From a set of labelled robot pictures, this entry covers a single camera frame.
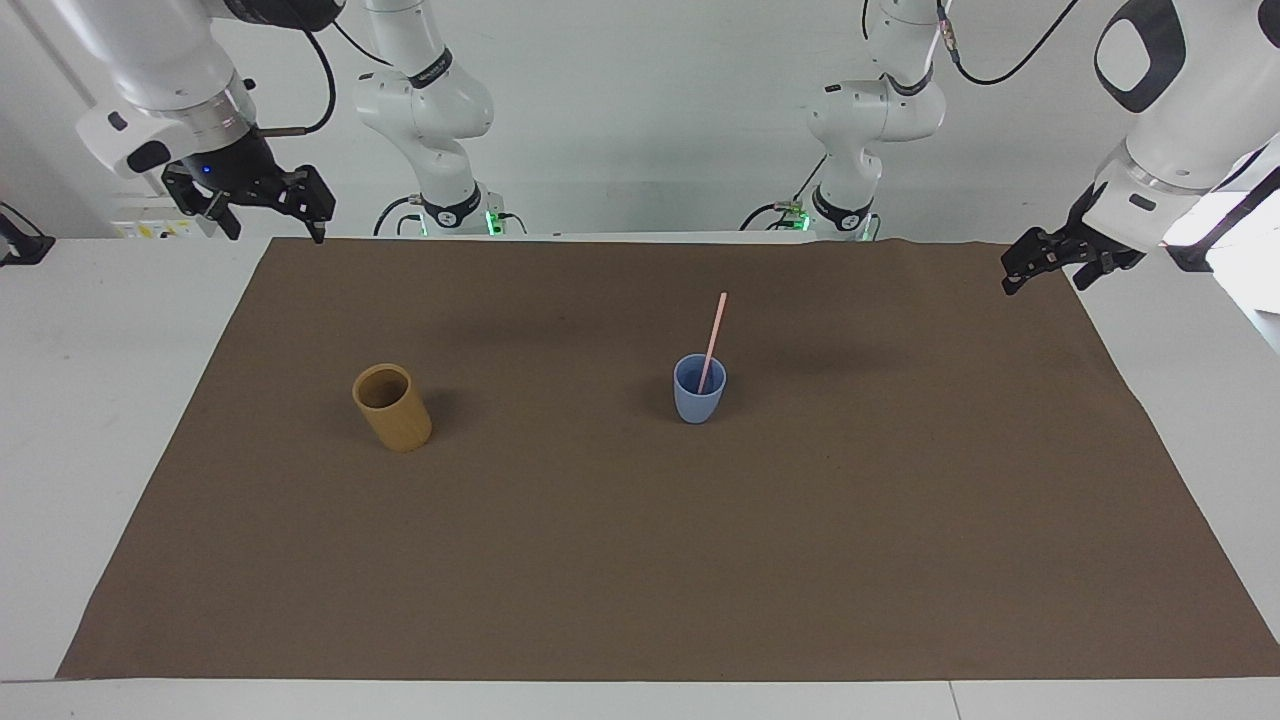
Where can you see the tan bamboo cup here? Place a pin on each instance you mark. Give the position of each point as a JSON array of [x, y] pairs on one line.
[[398, 420]]

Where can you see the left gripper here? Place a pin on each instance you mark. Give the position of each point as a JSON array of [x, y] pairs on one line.
[[1086, 212]]

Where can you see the pink straw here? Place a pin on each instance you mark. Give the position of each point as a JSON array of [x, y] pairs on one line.
[[716, 325]]

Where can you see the blue cup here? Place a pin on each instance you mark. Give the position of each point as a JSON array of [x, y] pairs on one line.
[[699, 400]]

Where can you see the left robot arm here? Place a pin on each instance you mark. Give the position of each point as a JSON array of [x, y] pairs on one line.
[[1190, 110]]

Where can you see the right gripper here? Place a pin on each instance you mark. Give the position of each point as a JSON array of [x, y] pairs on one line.
[[232, 160]]

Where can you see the black stand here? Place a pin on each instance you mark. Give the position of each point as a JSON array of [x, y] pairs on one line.
[[1195, 257], [22, 245]]

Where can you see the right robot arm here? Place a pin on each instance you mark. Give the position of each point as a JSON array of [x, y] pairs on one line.
[[160, 60]]

